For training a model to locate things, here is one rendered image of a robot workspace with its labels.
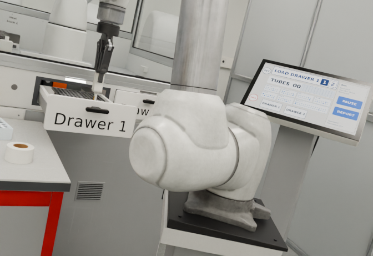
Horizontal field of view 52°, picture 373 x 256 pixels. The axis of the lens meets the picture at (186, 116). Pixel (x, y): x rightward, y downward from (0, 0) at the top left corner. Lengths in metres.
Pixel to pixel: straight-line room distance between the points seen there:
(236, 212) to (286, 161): 0.90
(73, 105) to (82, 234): 0.76
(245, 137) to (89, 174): 0.97
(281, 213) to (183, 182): 1.17
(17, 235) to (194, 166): 0.54
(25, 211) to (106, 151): 0.70
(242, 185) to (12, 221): 0.58
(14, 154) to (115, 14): 0.54
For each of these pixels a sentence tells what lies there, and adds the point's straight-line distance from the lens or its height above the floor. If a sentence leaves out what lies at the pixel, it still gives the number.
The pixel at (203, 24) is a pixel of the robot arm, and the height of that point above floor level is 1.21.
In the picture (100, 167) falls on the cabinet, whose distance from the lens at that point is 1.72.
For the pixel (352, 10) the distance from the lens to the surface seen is 2.82.
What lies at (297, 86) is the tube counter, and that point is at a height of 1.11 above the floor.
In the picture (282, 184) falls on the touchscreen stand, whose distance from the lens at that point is 1.86.
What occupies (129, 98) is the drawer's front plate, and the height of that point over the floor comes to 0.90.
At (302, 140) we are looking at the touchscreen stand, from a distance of 1.81.
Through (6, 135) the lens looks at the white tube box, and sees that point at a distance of 1.31.
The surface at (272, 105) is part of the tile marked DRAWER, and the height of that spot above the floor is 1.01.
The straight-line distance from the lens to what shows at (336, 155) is 2.64.
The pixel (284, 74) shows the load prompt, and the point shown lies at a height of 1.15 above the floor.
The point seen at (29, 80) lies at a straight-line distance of 1.57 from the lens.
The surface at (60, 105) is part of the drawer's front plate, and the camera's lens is 1.25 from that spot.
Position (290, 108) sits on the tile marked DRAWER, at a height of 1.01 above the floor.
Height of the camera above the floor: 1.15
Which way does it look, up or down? 9 degrees down
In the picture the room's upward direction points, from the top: 13 degrees clockwise
